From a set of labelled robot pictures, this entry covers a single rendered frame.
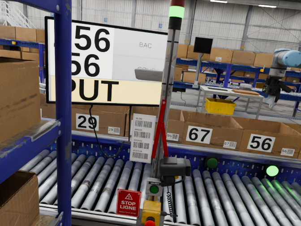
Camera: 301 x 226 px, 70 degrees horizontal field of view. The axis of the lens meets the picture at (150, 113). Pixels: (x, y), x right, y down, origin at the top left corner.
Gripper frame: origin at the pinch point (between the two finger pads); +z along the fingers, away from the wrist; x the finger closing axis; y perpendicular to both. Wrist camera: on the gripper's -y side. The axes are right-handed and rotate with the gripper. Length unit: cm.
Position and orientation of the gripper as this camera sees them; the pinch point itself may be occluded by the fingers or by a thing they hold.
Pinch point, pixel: (272, 106)
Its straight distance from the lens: 164.9
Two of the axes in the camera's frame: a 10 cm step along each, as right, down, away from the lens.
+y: -10.0, -0.8, -0.2
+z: -0.8, 9.6, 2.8
